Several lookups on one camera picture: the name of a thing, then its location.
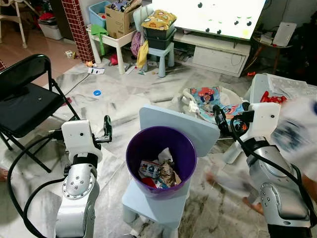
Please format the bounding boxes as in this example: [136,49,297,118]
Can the dark wooden side table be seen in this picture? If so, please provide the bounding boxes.
[252,34,294,75]

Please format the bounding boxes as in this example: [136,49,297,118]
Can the white television cabinet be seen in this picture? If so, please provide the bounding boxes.
[173,31,252,78]

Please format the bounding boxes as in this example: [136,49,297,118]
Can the bright television screen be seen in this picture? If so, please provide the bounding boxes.
[151,0,268,41]

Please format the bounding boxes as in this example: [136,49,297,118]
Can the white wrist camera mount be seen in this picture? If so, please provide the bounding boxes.
[246,102,283,145]
[61,119,104,163]

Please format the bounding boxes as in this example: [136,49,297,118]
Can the red snack packet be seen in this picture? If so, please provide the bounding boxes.
[260,91,288,105]

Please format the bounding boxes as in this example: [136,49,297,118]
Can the small white table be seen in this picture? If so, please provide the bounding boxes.
[86,25,138,76]

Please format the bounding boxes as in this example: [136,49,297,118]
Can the cartoon print baby bouncer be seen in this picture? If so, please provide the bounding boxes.
[182,86,248,124]

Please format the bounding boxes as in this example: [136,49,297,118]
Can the brown crumpled wrapper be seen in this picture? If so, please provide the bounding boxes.
[158,161,182,188]

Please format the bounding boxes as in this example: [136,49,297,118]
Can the green toy spade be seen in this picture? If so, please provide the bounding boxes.
[90,24,108,56]

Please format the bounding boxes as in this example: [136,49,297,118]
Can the light blue kid chair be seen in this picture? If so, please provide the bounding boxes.
[121,105,221,238]

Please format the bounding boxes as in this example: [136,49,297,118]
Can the purple plastic rubbish bin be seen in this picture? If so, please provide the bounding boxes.
[125,125,198,200]

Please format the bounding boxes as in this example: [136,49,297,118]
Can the yellow cloth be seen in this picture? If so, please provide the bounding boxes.
[136,41,150,70]

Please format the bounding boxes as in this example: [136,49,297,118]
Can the white router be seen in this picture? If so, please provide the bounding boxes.
[272,22,298,48]

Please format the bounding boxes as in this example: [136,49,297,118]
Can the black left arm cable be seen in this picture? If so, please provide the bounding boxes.
[7,130,67,238]

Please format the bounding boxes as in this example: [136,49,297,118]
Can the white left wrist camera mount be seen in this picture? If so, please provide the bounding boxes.
[61,119,104,163]

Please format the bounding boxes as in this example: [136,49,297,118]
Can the light blue plastic stool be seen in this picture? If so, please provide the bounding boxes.
[145,42,175,78]

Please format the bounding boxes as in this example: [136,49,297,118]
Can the white storage tub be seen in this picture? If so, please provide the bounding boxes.
[38,12,63,41]

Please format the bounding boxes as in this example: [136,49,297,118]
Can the brown cardboard box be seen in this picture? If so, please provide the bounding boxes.
[104,0,143,40]

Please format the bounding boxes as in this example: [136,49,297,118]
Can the white paper sheets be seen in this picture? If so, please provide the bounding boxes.
[277,77,316,98]

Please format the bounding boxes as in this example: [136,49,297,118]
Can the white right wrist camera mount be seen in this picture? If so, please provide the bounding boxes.
[246,102,283,145]

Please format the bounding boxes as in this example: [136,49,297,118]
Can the black storage crate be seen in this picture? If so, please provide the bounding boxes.
[143,24,177,51]

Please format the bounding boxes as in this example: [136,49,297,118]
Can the red brick pattern pillar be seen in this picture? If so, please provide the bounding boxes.
[61,0,95,63]

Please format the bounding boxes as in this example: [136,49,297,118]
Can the pink bag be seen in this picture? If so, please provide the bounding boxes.
[131,31,143,58]

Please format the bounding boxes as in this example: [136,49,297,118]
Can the light blue plastic table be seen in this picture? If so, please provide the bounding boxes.
[249,73,317,117]

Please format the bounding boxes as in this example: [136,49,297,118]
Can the child in white shirt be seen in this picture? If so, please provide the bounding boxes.
[206,97,317,215]

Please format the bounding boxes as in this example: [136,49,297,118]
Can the colourful snack wrapper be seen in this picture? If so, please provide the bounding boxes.
[138,159,164,180]

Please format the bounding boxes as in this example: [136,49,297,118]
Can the white chair frame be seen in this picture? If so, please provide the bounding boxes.
[0,0,29,49]

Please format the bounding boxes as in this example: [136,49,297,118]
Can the blue plastic storage box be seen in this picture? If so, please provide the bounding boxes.
[89,1,112,28]

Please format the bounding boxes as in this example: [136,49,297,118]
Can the crumpled white wrapper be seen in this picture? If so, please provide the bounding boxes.
[157,147,175,165]

